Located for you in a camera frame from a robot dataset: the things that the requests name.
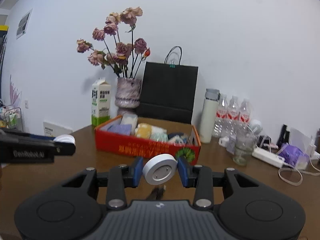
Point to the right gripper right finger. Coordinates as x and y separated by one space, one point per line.
204 180

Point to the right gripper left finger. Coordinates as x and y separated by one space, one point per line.
116 180

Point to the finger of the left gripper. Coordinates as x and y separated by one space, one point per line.
63 148
15 135

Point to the white charger plug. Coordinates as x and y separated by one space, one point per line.
65 138

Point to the purple knitted cloth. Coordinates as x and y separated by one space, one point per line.
123 129

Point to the navy blue pouch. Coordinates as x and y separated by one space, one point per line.
178 136

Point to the yellow white plush toy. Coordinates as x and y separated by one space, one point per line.
145 131

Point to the iridescent mesh ball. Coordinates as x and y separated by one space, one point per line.
159 137

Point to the translucent plastic box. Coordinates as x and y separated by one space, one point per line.
130 119

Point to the red cardboard box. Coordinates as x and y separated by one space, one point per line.
132 146

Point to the white power adapter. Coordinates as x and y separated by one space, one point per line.
224 141

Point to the water bottle left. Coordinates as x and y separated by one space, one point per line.
221 115

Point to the water bottle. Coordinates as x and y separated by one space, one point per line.
244 113
221 115
232 116

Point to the clear glass cup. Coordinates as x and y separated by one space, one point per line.
244 145

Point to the water bottle middle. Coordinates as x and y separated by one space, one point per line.
232 116

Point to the milk carton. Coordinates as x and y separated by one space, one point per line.
101 96

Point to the white power strip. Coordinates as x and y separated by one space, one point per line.
268 157

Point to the water bottle right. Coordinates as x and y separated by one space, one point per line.
244 113

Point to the purple ceramic vase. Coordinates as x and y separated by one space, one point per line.
127 95

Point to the white thermos bottle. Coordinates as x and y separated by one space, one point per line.
211 101

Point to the black paper bag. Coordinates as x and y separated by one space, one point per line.
168 90

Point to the purple tissue pack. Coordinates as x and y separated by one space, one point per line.
294 156

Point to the dried pink flowers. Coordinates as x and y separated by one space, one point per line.
124 59

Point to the metal wire rack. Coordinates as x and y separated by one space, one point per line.
11 118

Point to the white wall box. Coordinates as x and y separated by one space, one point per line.
53 130

